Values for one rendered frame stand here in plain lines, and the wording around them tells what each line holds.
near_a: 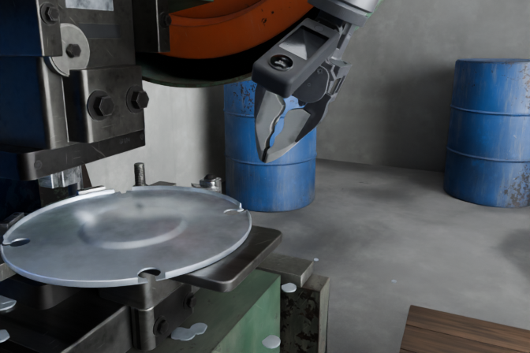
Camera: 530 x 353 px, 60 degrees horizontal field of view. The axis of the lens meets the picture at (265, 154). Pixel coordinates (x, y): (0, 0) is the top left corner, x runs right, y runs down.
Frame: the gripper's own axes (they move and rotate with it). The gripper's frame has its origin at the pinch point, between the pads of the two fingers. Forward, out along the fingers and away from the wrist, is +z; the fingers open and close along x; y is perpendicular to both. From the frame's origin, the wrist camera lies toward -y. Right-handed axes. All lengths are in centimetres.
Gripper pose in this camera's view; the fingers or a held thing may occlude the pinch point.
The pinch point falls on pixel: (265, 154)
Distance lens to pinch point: 58.4
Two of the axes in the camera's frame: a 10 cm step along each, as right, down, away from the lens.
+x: -8.3, -5.0, 2.4
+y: 3.9, -2.3, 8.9
